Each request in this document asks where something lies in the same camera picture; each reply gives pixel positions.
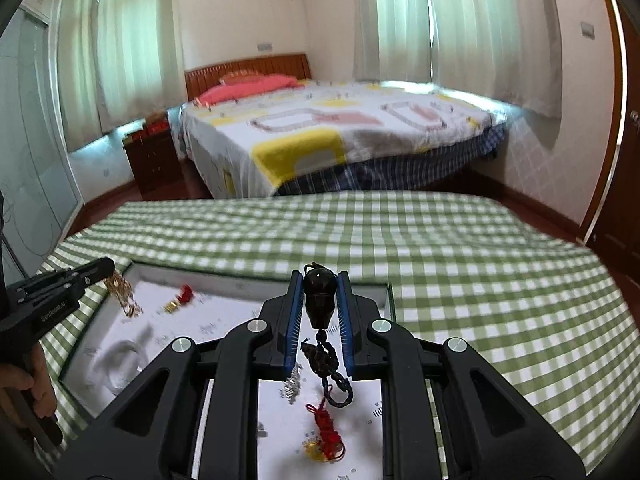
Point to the orange patterned pillow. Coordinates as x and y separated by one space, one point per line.
240 77

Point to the silver rhinestone brooch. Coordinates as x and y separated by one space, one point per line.
291 387

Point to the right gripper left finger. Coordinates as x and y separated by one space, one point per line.
283 314

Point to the dark wooden nightstand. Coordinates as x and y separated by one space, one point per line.
152 158

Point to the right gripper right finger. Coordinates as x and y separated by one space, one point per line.
361 358

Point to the pink pillow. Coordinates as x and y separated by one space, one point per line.
256 87

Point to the wall light switch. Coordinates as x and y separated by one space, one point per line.
587 30

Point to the white jade bangle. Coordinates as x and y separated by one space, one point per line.
120 364

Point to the white wardrobe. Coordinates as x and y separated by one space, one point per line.
40 196

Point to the red items on nightstand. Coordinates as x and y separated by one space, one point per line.
153 125

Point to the left hand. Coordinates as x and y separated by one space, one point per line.
38 383

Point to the red knot gold coin charm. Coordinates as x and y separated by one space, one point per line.
328 446

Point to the small red gold charm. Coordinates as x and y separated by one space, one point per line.
183 298

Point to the white curtain window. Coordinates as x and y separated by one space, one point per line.
118 61
505 50

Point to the brown wooden door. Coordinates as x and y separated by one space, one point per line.
611 226

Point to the wooden headboard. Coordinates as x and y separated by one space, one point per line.
201 79

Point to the white curtain left window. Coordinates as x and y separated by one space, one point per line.
118 61

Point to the green white-lined tray box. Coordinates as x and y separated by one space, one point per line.
199 409

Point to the gold pearl leaf brooch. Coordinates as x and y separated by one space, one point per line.
123 292

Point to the bed with patterned quilt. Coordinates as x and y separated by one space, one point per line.
310 137

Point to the white curtain right window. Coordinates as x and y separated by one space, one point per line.
505 50

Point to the green checked tablecloth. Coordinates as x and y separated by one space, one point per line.
545 312

